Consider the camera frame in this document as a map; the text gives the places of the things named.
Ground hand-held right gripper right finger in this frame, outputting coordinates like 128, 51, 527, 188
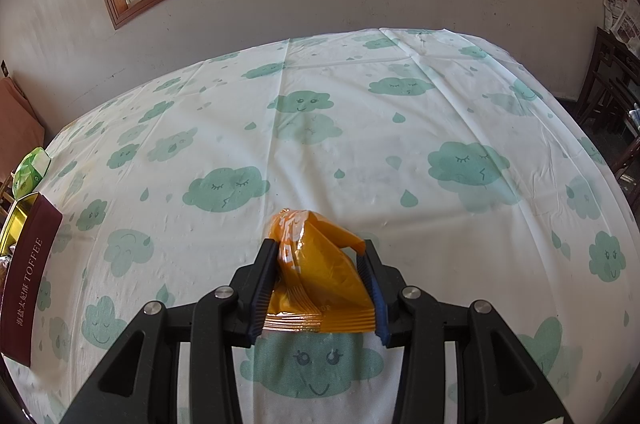
356, 238, 576, 424

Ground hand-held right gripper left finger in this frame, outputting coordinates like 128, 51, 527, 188
60, 238, 280, 424

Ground orange snack packet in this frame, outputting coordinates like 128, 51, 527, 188
264, 208, 377, 335

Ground gold tin box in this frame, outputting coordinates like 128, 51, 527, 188
0, 193, 64, 367

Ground cloud print tablecloth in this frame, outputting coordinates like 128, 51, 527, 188
0, 27, 633, 424

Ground green tissue pack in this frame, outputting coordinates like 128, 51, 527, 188
12, 147, 52, 200

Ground pink cloth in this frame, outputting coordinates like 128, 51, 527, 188
0, 77, 32, 155

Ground dark wooden chair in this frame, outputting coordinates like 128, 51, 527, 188
575, 27, 640, 175

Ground newspaper sheets on wall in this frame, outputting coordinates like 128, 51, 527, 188
601, 0, 640, 45

